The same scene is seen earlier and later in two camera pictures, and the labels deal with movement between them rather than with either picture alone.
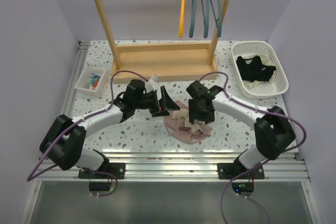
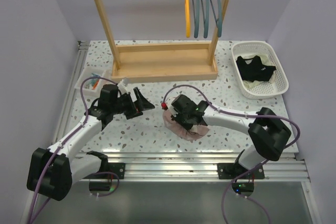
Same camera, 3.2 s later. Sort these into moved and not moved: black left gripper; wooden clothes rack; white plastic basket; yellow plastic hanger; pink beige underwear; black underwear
Moved: pink beige underwear; black left gripper; yellow plastic hanger
Not moved: wooden clothes rack; white plastic basket; black underwear
